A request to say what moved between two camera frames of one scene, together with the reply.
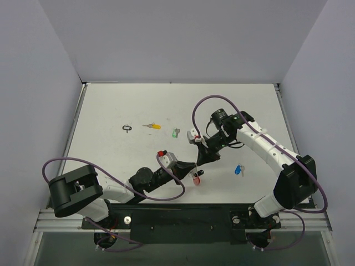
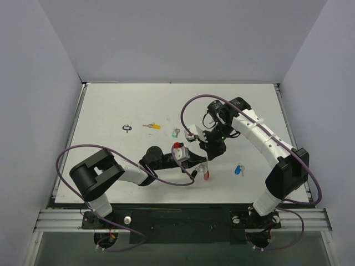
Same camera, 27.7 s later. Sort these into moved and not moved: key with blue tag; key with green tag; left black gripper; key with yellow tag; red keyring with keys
Moved: red keyring with keys; left black gripper
Not moved: key with green tag; key with yellow tag; key with blue tag
